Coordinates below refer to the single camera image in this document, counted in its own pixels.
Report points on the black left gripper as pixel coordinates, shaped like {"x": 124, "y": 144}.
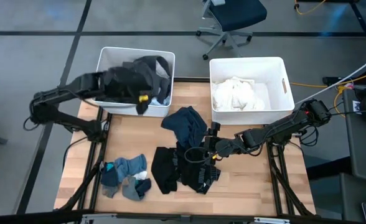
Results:
{"x": 124, "y": 85}

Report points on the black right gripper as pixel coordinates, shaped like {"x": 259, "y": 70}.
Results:
{"x": 215, "y": 146}

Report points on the dark grey trousers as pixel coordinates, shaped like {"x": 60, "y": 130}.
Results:
{"x": 148, "y": 63}

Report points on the black printed underwear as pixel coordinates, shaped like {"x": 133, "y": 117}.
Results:
{"x": 201, "y": 177}

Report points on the navy blue garment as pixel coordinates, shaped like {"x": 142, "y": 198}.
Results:
{"x": 183, "y": 124}

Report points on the white lace cloth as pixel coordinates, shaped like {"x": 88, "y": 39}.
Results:
{"x": 236, "y": 95}

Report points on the plain black garment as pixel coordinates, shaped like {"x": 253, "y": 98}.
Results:
{"x": 164, "y": 169}

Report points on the blue grey sock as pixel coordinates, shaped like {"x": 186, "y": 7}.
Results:
{"x": 130, "y": 165}

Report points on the white sock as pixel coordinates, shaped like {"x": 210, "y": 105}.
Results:
{"x": 141, "y": 175}

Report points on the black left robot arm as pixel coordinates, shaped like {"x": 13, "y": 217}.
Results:
{"x": 61, "y": 119}

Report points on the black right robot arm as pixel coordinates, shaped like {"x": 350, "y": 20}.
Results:
{"x": 279, "y": 127}

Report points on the white perforated plastic basket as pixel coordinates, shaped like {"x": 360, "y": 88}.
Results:
{"x": 276, "y": 71}
{"x": 111, "y": 59}

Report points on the dark navy sock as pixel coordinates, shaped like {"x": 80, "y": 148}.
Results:
{"x": 144, "y": 186}

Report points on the black grey office chair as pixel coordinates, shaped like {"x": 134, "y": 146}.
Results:
{"x": 236, "y": 12}

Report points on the black metal stand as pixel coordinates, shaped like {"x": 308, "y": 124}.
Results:
{"x": 362, "y": 21}

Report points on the black aluminium table frame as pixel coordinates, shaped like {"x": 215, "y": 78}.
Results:
{"x": 275, "y": 200}

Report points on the silver camera mount bar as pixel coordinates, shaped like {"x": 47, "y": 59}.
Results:
{"x": 264, "y": 220}

